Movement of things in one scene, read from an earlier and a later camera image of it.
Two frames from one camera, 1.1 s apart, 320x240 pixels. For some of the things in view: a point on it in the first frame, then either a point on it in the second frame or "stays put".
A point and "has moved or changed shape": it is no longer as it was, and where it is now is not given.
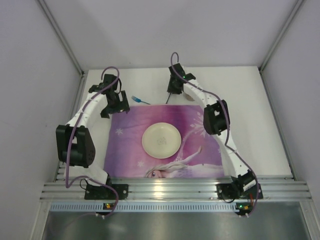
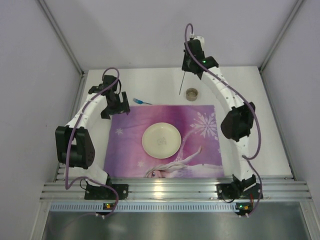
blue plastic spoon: [167, 101] has moved or changed shape
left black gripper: [116, 104] stays put
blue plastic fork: [138, 100] stays put
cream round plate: [161, 140] stays put
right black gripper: [174, 88] -> [188, 64]
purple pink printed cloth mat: [160, 141] stays put
